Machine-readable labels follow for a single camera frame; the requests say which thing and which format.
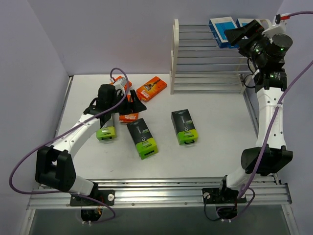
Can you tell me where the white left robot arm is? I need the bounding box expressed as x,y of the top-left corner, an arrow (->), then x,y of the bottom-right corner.
35,84 -> 147,205

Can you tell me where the orange Gillette razor box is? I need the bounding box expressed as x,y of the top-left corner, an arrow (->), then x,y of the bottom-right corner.
119,94 -> 139,123
136,76 -> 167,101
110,76 -> 132,90

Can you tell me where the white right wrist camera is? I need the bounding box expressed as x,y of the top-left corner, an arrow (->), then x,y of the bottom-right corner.
262,14 -> 290,39

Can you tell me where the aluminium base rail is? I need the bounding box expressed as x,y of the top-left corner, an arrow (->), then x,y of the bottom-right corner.
26,178 -> 293,210

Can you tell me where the cream metal wire shelf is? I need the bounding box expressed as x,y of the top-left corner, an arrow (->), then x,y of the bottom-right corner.
170,19 -> 250,94

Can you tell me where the blue white Harry's razor box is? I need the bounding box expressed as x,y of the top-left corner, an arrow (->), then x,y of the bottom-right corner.
208,17 -> 238,48

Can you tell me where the black green razor box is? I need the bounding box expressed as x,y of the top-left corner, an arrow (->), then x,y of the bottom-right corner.
127,118 -> 158,160
96,115 -> 116,141
171,109 -> 198,145

